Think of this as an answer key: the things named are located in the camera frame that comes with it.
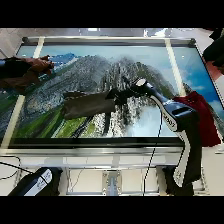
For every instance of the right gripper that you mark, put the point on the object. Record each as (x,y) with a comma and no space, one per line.
(120,94)

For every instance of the grey-brown garment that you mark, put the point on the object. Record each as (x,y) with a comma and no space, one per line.
(87,104)

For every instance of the red garment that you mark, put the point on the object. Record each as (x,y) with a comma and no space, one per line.
(204,120)

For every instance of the black garment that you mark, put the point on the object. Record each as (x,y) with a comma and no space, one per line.
(12,68)
(215,50)

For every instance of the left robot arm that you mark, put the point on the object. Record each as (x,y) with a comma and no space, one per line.
(36,182)

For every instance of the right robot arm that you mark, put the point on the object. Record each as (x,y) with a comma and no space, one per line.
(186,133)

